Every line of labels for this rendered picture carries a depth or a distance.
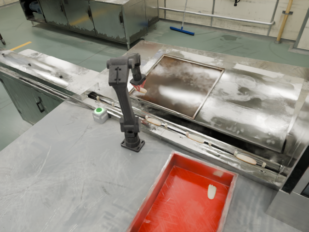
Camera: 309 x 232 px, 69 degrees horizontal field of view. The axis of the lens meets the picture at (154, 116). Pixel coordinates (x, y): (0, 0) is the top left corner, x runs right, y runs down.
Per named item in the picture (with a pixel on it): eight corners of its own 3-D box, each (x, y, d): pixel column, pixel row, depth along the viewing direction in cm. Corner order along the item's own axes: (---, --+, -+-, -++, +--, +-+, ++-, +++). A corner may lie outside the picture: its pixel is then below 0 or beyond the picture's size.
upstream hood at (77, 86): (-11, 62, 211) (-16, 54, 206) (7, 55, 222) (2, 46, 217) (82, 103, 157) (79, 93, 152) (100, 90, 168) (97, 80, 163)
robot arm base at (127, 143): (120, 146, 130) (138, 153, 125) (117, 136, 124) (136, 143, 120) (128, 136, 135) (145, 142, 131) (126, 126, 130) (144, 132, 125)
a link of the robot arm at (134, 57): (106, 72, 95) (132, 71, 95) (105, 58, 94) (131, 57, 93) (125, 62, 136) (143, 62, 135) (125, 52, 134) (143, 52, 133)
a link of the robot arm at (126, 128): (125, 139, 124) (134, 139, 124) (122, 126, 117) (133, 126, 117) (127, 127, 131) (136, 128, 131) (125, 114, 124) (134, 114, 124)
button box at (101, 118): (94, 124, 149) (90, 111, 142) (102, 117, 154) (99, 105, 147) (103, 129, 146) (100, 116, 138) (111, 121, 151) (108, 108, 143)
